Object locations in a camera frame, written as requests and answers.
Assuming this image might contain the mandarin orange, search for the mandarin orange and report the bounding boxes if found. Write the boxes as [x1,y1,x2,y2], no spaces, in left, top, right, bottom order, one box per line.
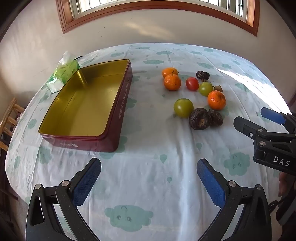
[164,74,181,91]
[207,90,226,110]
[162,67,179,78]

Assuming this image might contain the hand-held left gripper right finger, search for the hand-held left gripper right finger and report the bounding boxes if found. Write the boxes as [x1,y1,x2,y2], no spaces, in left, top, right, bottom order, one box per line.
[196,158,272,241]

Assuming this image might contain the large green tomato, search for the large green tomato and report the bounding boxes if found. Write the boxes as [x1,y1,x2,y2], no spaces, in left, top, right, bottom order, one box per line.
[174,98,194,118]

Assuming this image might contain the white cloud print tablecloth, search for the white cloud print tablecloth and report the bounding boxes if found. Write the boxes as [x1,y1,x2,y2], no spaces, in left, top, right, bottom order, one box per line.
[5,43,296,241]

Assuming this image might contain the green tomato with stem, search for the green tomato with stem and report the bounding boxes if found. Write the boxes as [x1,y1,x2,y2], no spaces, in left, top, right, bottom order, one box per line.
[199,82,214,97]

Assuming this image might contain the wooden framed window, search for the wooden framed window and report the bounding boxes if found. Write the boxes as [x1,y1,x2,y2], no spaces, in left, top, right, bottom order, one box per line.
[55,0,260,37]

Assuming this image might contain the green tissue pack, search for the green tissue pack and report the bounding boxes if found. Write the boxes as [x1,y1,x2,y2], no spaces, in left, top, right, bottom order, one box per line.
[46,51,81,93]

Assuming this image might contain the red tomato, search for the red tomato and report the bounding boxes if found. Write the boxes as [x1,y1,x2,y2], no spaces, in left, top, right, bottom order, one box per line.
[186,77,199,91]

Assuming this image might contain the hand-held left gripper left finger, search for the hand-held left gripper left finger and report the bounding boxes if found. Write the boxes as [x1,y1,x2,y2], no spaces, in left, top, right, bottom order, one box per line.
[26,158,102,241]

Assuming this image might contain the wooden stool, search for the wooden stool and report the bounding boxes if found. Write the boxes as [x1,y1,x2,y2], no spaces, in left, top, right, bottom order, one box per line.
[0,97,25,151]

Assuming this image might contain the large wrinkled passion fruit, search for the large wrinkled passion fruit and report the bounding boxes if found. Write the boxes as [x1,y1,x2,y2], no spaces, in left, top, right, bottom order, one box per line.
[189,108,212,131]

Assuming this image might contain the person's right hand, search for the person's right hand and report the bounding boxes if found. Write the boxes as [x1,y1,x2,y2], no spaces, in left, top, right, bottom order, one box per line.
[278,173,289,198]

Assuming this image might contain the red and gold tin box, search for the red and gold tin box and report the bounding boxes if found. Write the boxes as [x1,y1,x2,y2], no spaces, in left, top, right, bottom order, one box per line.
[38,59,133,153]

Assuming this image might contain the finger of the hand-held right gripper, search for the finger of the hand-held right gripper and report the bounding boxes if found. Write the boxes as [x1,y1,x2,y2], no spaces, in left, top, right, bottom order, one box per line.
[260,107,296,134]
[233,116,296,149]

